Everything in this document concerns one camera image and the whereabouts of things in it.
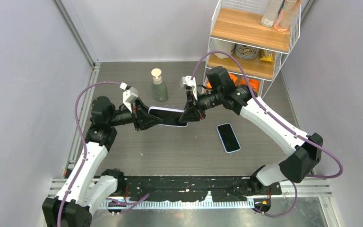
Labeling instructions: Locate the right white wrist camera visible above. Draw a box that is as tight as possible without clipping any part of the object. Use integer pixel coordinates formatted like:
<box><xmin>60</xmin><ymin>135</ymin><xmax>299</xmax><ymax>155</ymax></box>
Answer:
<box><xmin>180</xmin><ymin>76</ymin><xmax>198</xmax><ymax>100</ymax></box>

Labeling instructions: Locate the orange yellow sponge box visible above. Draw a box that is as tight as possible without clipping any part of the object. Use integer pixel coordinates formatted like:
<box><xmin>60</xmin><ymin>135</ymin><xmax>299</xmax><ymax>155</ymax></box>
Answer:
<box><xmin>205</xmin><ymin>73</ymin><xmax>239</xmax><ymax>88</ymax></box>

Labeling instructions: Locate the white wire wooden shelf rack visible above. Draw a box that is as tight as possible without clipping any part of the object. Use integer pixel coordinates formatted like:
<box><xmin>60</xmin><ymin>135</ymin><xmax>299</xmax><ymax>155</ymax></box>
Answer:
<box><xmin>208</xmin><ymin>0</ymin><xmax>301</xmax><ymax>97</ymax></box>

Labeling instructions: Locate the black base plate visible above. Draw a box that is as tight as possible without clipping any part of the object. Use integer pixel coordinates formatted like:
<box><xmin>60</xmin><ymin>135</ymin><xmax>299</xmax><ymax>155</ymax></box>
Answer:
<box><xmin>115</xmin><ymin>175</ymin><xmax>282</xmax><ymax>202</ymax></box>

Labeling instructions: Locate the yellow snack packet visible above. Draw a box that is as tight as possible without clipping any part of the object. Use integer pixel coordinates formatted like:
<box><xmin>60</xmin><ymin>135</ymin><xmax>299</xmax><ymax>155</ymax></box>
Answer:
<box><xmin>260</xmin><ymin>49</ymin><xmax>275</xmax><ymax>62</ymax></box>

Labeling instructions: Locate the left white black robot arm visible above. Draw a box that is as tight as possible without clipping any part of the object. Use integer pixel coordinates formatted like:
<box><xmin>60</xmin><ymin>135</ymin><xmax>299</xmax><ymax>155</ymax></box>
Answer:
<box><xmin>42</xmin><ymin>96</ymin><xmax>163</xmax><ymax>227</ymax></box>

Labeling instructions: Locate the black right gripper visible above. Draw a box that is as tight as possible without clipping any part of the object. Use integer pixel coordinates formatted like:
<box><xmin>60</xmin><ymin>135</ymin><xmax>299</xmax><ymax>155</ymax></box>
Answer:
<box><xmin>180</xmin><ymin>89</ymin><xmax>222</xmax><ymax>124</ymax></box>

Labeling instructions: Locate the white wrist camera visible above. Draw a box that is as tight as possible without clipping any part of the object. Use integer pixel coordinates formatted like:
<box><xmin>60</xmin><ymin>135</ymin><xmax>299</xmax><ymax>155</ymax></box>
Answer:
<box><xmin>180</xmin><ymin>76</ymin><xmax>198</xmax><ymax>100</ymax></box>
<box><xmin>120</xmin><ymin>82</ymin><xmax>138</xmax><ymax>112</ymax></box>

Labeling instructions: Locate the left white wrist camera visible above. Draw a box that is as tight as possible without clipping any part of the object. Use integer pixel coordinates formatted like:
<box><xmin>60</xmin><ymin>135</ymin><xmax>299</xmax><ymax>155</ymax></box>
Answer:
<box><xmin>120</xmin><ymin>82</ymin><xmax>138</xmax><ymax>112</ymax></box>

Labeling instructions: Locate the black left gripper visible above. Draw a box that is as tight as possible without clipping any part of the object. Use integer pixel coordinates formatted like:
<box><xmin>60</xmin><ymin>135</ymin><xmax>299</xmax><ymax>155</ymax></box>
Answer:
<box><xmin>108</xmin><ymin>96</ymin><xmax>163</xmax><ymax>131</ymax></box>

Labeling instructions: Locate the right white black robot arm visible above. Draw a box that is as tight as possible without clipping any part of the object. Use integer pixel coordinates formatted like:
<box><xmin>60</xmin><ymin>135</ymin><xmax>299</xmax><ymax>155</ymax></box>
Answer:
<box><xmin>179</xmin><ymin>67</ymin><xmax>323</xmax><ymax>194</ymax></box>

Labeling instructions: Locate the purple cable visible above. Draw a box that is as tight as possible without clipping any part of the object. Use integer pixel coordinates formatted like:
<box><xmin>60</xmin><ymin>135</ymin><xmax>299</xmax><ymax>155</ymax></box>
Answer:
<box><xmin>190</xmin><ymin>50</ymin><xmax>344</xmax><ymax>180</ymax></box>
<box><xmin>56</xmin><ymin>80</ymin><xmax>124</xmax><ymax>227</ymax></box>

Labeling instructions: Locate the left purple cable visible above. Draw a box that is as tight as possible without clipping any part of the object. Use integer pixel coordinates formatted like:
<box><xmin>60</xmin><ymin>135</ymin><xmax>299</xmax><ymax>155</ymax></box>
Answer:
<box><xmin>56</xmin><ymin>80</ymin><xmax>124</xmax><ymax>227</ymax></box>

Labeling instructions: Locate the pink tinted glass bottle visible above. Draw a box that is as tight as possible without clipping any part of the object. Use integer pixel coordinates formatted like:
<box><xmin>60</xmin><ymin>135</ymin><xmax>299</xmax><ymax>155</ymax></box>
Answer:
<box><xmin>274</xmin><ymin>0</ymin><xmax>302</xmax><ymax>32</ymax></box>

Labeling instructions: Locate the green soap pump bottle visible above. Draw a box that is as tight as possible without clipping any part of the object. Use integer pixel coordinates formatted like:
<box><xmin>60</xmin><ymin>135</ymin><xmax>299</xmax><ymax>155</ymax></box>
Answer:
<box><xmin>151</xmin><ymin>68</ymin><xmax>168</xmax><ymax>102</ymax></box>

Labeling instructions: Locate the orange razor box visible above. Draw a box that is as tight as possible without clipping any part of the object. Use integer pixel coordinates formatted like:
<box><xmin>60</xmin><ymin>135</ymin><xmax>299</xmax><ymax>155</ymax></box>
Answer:
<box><xmin>238</xmin><ymin>78</ymin><xmax>260</xmax><ymax>93</ymax></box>

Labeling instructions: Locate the printed ceramic mug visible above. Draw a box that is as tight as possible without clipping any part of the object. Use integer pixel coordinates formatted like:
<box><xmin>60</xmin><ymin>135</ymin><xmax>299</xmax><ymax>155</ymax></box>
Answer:
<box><xmin>234</xmin><ymin>44</ymin><xmax>260</xmax><ymax>61</ymax></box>

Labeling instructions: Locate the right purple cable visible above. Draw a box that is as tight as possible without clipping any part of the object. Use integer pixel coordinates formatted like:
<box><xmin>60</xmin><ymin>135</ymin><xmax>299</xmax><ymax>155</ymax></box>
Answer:
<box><xmin>190</xmin><ymin>50</ymin><xmax>344</xmax><ymax>180</ymax></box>

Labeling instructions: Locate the phone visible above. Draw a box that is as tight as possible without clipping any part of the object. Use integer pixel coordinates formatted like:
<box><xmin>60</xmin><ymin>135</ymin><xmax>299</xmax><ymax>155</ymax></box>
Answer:
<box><xmin>149</xmin><ymin>106</ymin><xmax>188</xmax><ymax>127</ymax></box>
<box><xmin>216</xmin><ymin>123</ymin><xmax>241</xmax><ymax>154</ymax></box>

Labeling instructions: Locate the phone in light blue case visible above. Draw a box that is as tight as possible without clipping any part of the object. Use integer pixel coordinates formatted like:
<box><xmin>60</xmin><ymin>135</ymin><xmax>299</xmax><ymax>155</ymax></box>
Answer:
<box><xmin>216</xmin><ymin>123</ymin><xmax>241</xmax><ymax>154</ymax></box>

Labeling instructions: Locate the aluminium frame rail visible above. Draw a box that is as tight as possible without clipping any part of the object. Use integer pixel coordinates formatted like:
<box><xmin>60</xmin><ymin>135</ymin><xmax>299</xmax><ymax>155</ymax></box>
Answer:
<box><xmin>52</xmin><ymin>0</ymin><xmax>101</xmax><ymax>68</ymax></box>

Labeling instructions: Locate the white cup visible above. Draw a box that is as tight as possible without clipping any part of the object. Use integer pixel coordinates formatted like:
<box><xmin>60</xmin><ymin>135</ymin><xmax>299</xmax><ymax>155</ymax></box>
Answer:
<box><xmin>211</xmin><ymin>39</ymin><xmax>235</xmax><ymax>54</ymax></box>

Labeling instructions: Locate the clear glass bottle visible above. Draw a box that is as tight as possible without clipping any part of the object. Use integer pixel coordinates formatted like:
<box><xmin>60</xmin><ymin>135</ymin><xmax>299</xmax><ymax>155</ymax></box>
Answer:
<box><xmin>261</xmin><ymin>0</ymin><xmax>284</xmax><ymax>27</ymax></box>

